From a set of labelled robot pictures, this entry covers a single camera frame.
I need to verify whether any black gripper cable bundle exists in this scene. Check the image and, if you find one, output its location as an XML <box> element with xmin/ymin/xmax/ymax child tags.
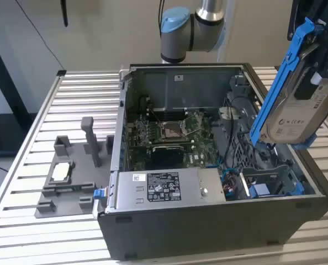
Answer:
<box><xmin>287</xmin><ymin>0</ymin><xmax>301</xmax><ymax>42</ymax></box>

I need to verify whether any hard disk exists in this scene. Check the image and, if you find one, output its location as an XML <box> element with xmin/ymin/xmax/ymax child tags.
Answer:
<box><xmin>248</xmin><ymin>17</ymin><xmax>328</xmax><ymax>151</ymax></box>

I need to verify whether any black hanging antenna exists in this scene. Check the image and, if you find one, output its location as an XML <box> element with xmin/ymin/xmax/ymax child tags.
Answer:
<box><xmin>60</xmin><ymin>0</ymin><xmax>68</xmax><ymax>28</ymax></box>

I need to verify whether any black open PC case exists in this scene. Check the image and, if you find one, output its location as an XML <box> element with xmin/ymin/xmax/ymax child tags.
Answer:
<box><xmin>96</xmin><ymin>62</ymin><xmax>328</xmax><ymax>262</ymax></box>

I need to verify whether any grey metal disk bay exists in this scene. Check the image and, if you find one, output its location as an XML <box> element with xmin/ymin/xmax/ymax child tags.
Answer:
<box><xmin>212</xmin><ymin>91</ymin><xmax>305</xmax><ymax>199</ymax></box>

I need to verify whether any metal socket cover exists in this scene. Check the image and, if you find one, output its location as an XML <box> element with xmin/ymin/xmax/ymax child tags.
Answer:
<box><xmin>183</xmin><ymin>113</ymin><xmax>207</xmax><ymax>136</ymax></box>

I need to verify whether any black stand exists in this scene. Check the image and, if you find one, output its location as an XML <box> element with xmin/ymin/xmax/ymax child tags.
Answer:
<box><xmin>0</xmin><ymin>30</ymin><xmax>38</xmax><ymax>158</ymax></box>

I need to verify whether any thin black wall cable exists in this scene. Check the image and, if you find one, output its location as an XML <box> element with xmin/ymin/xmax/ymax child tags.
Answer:
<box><xmin>14</xmin><ymin>0</ymin><xmax>66</xmax><ymax>72</ymax></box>

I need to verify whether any blue disk carrier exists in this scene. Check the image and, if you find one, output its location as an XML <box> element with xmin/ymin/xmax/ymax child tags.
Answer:
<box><xmin>248</xmin><ymin>176</ymin><xmax>305</xmax><ymax>200</ymax></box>

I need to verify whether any grey parts rack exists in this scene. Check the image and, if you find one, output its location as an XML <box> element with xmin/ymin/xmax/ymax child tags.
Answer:
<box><xmin>34</xmin><ymin>116</ymin><xmax>115</xmax><ymax>219</ymax></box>

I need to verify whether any green motherboard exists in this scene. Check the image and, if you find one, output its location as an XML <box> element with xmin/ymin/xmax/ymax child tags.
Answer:
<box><xmin>125</xmin><ymin>107</ymin><xmax>225</xmax><ymax>172</ymax></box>

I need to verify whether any blue wire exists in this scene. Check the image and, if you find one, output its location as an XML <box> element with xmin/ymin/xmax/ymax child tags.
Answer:
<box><xmin>216</xmin><ymin>155</ymin><xmax>241</xmax><ymax>179</ymax></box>

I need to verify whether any black RAM slot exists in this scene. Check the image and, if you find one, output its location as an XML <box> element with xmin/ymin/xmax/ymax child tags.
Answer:
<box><xmin>150</xmin><ymin>108</ymin><xmax>189</xmax><ymax>121</ymax></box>

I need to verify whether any coloured wire bundle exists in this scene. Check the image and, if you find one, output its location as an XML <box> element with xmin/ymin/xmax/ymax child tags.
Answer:
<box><xmin>221</xmin><ymin>172</ymin><xmax>240</xmax><ymax>200</ymax></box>

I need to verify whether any black graphics card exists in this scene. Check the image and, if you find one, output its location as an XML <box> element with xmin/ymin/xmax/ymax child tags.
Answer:
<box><xmin>130</xmin><ymin>142</ymin><xmax>187</xmax><ymax>171</ymax></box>

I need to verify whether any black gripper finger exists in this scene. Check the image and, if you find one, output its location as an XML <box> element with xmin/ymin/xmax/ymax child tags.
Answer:
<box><xmin>293</xmin><ymin>72</ymin><xmax>320</xmax><ymax>101</ymax></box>

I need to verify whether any silver power supply unit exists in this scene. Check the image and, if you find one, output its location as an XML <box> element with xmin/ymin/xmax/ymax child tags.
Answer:
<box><xmin>104</xmin><ymin>167</ymin><xmax>227</xmax><ymax>215</ymax></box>

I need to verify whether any CPU socket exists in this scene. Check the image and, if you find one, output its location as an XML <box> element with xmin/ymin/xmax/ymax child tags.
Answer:
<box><xmin>160</xmin><ymin>121</ymin><xmax>186</xmax><ymax>140</ymax></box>

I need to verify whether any long black wire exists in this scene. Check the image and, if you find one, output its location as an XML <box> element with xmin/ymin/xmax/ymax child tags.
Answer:
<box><xmin>223</xmin><ymin>95</ymin><xmax>260</xmax><ymax>169</ymax></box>

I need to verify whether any silver CPU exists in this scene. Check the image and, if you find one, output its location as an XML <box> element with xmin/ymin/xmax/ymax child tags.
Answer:
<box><xmin>50</xmin><ymin>162</ymin><xmax>72</xmax><ymax>182</ymax></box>

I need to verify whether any thin metal locking lever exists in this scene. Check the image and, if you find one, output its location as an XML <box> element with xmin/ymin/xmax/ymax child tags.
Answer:
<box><xmin>149</xmin><ymin>108</ymin><xmax>163</xmax><ymax>124</ymax></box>

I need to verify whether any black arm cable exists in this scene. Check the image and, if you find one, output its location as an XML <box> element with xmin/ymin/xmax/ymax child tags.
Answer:
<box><xmin>157</xmin><ymin>0</ymin><xmax>167</xmax><ymax>35</ymax></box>

